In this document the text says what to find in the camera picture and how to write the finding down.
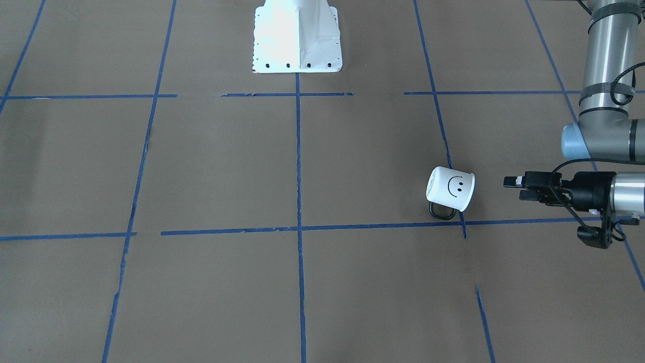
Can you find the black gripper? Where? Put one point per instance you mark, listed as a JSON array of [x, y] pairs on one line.
[[594, 187]]

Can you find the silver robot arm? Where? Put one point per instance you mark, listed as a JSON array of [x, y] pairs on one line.
[[604, 131]]

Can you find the white mug with smiley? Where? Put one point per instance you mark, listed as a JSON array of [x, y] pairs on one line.
[[450, 188]]

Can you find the brown paper table cover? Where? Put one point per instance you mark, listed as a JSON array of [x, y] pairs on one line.
[[163, 203]]

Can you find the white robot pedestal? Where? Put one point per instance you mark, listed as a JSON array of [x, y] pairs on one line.
[[296, 37]]

